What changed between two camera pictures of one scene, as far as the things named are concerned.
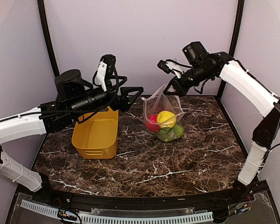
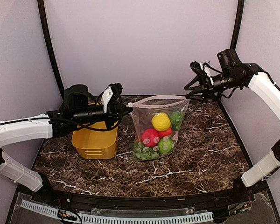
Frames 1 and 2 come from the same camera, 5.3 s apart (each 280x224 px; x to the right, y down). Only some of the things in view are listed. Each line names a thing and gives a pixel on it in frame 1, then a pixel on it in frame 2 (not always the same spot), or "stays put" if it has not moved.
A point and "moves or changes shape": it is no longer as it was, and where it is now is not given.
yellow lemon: x=166 y=119 moves or changes shape
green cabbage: x=178 y=131 to x=165 y=144
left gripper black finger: x=125 y=90 to x=125 y=110
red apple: x=151 y=124 to x=150 y=137
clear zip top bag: x=164 y=116 moves or changes shape
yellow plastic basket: x=96 y=137 stays put
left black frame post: x=40 y=6 stays put
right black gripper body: x=184 y=87 to x=209 y=87
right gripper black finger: x=165 y=92 to x=187 y=87
